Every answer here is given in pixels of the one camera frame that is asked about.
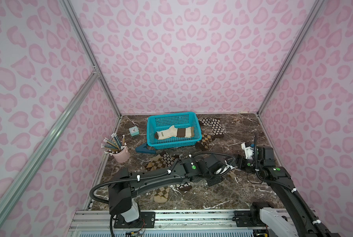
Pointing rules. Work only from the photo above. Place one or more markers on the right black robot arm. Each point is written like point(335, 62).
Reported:
point(263, 165)

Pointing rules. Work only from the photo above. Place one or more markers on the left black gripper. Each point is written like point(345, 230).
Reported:
point(213, 180)

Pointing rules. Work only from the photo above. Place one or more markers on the daisy sock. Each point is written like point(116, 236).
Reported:
point(169, 160)
point(214, 123)

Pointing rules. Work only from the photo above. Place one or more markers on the bundle of pencils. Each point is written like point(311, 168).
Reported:
point(114, 145)

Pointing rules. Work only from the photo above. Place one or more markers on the tan argyle sock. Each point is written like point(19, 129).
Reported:
point(161, 194)
point(232, 174)

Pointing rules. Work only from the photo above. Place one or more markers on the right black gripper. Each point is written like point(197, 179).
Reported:
point(243, 161)

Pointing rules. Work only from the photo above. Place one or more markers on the teal plastic basket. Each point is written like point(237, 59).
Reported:
point(179, 120)

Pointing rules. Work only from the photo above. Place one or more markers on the aluminium front rail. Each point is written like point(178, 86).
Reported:
point(187, 223)

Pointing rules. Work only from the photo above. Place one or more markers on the dark brown argyle sock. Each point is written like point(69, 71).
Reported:
point(203, 144)

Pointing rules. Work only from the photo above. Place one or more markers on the small teal clock cube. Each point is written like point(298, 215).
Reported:
point(134, 131)

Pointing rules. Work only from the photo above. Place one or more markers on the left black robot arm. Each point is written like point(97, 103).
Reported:
point(120, 192)

